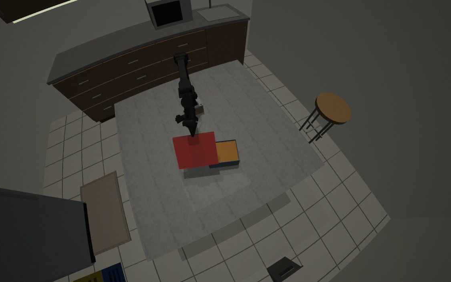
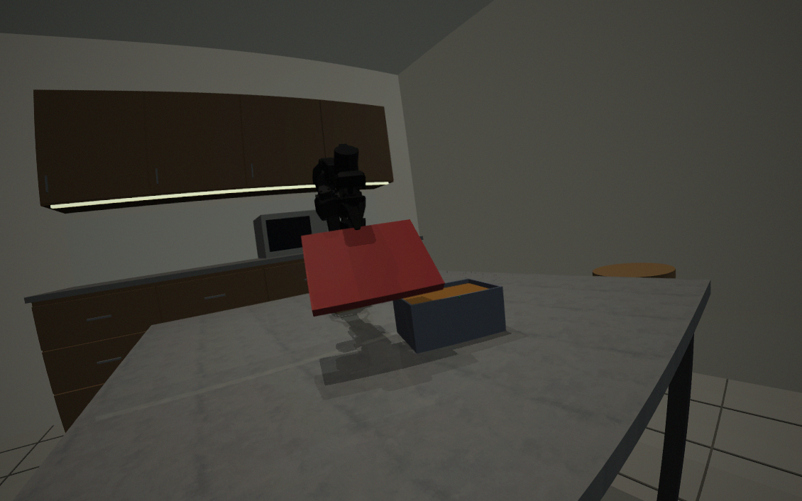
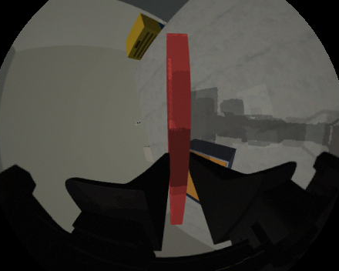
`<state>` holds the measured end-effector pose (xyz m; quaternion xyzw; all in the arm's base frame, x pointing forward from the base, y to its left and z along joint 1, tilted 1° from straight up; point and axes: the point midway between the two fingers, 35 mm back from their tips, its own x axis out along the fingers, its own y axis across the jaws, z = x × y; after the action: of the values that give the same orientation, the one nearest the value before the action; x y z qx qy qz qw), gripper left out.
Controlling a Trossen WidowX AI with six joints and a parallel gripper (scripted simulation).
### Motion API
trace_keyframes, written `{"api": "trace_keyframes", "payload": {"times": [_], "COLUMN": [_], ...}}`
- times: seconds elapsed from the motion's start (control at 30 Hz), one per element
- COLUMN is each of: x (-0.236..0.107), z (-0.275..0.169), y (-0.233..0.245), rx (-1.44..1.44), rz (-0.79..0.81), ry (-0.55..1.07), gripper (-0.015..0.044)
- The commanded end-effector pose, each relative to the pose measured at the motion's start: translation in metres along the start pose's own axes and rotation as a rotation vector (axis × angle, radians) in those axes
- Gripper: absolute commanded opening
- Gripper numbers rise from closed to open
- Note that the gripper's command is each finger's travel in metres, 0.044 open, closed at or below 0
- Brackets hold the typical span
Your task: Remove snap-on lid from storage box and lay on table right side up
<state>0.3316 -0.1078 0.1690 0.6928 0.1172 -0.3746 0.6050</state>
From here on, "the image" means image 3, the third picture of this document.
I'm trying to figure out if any red lid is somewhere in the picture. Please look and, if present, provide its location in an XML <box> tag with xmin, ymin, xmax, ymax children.
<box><xmin>166</xmin><ymin>33</ymin><xmax>191</xmax><ymax>226</ymax></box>

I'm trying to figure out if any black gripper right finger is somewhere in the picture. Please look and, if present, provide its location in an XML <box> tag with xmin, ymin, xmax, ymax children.
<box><xmin>189</xmin><ymin>152</ymin><xmax>297</xmax><ymax>244</ymax></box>

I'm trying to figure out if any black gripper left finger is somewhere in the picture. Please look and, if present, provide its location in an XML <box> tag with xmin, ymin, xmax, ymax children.
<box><xmin>65</xmin><ymin>153</ymin><xmax>170</xmax><ymax>251</ymax></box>

